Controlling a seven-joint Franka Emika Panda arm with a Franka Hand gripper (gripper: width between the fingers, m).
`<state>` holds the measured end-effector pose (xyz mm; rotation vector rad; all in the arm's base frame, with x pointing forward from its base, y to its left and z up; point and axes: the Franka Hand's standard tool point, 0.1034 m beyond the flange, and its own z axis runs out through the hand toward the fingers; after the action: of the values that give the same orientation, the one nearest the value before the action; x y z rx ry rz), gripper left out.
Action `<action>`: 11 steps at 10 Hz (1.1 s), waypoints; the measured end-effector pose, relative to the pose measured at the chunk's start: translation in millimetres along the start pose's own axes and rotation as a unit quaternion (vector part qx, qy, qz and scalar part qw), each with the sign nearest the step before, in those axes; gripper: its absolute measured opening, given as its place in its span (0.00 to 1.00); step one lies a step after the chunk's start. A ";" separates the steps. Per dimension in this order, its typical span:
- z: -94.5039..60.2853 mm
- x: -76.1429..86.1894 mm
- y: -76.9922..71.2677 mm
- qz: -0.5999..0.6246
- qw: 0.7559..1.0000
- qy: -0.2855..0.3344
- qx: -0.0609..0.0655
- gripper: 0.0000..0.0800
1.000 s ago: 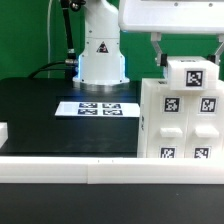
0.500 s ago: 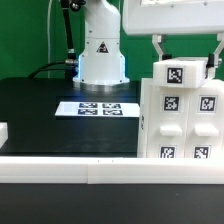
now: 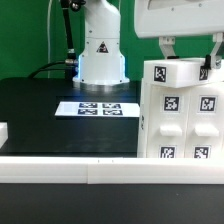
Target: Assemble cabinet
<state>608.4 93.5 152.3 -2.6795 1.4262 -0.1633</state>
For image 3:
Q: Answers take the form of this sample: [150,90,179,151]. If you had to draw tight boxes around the white cabinet top block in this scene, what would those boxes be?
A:
[143,58,224,88]

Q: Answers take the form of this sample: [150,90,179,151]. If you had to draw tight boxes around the white U-shaped table fence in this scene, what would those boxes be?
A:
[0,121,224,185]

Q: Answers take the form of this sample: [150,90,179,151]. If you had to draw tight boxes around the white thin cable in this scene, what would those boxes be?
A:
[46,0,54,80]

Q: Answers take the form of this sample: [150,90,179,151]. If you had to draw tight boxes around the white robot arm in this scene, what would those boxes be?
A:
[60,0,224,88]

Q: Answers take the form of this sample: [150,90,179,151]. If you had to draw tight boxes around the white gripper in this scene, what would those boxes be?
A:
[134,0,224,70]

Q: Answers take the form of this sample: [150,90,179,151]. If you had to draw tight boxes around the white cabinet body box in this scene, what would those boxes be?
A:
[137,84,224,159]

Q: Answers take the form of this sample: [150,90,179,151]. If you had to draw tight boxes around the black cable bundle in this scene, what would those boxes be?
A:
[27,0,84,80]

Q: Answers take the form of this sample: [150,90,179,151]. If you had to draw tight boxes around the white cabinet door panel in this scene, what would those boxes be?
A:
[185,82,224,159]
[147,86,190,158]

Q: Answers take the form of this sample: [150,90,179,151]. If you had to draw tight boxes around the white marker base plate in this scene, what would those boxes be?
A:
[55,101,140,118]

